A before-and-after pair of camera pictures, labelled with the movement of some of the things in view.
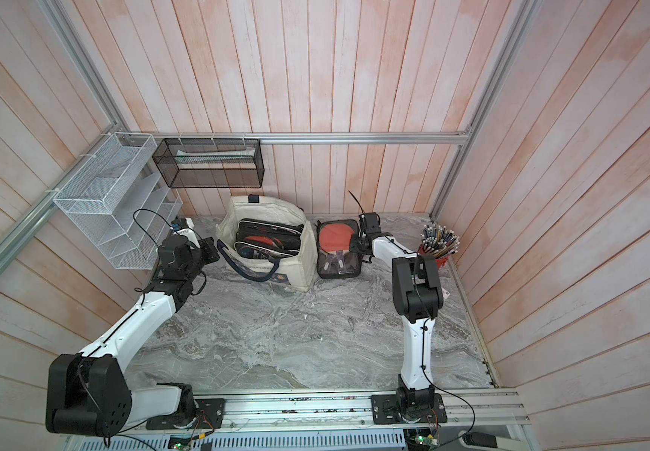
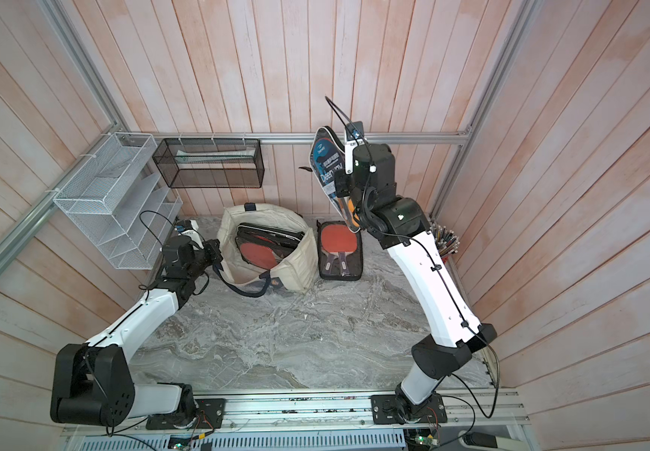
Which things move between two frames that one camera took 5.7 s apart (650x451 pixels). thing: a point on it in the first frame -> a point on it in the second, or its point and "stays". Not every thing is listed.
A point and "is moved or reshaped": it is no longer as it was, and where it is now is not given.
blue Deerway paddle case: (255, 252) -> (327, 156)
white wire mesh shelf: (117, 199) stays
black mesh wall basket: (211, 163) stays
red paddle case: (334, 259) stays
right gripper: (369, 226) -> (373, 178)
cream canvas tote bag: (298, 270) is moved or reshaped
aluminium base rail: (474, 412) stays
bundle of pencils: (438, 241) stays
